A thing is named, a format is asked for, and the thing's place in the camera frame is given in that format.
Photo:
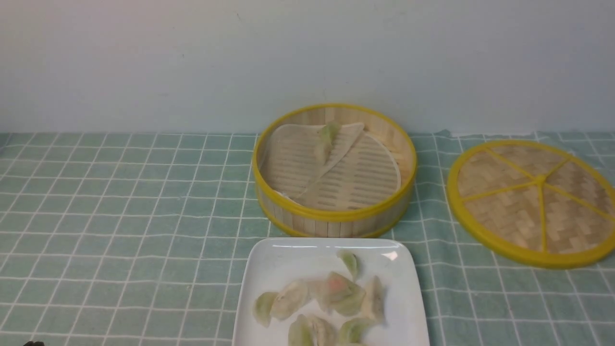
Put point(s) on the pink-filled dumpling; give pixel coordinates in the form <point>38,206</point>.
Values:
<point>338,287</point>

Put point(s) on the white square plate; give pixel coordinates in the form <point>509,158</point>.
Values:
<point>276,262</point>

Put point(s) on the pale dumpling plate centre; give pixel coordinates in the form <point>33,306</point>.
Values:
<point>318,291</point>

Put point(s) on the pale dumpling plate left-centre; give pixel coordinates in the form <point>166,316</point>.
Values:
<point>290,299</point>

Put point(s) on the green dumpling plate left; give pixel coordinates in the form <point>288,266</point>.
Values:
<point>262,308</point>

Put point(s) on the pale dumpling plate right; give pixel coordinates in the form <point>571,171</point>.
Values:
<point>373,305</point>

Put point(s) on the green dumpling plate bottom-left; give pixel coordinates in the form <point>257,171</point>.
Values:
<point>300,332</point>

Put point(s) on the pale dumpling plate bottom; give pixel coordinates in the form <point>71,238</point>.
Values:
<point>323,332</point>

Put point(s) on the green dumpling plate bottom-right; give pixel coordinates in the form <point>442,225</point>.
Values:
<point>352,331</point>

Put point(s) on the bamboo steamer basket yellow rim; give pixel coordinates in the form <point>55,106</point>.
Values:
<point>367,222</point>

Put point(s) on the pale dumpling in steamer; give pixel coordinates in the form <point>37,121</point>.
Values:
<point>324,145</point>

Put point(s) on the white steamer liner cloth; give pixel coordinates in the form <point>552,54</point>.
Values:
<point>359,173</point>

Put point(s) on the green checkered tablecloth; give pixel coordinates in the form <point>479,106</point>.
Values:
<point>114,239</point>

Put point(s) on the woven bamboo steamer lid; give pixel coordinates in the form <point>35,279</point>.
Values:
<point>533,203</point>

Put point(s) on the black object bottom-left corner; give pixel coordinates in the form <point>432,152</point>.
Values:
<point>34,343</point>

